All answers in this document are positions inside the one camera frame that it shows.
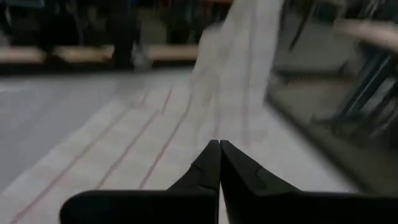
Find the light wooden side board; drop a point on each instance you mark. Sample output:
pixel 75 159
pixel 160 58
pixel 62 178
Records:
pixel 77 53

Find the white red-checked towel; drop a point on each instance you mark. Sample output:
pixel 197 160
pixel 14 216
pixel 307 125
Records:
pixel 186 124

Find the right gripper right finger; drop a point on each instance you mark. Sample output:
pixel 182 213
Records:
pixel 280 205

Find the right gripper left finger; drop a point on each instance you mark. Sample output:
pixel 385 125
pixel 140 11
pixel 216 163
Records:
pixel 161 205

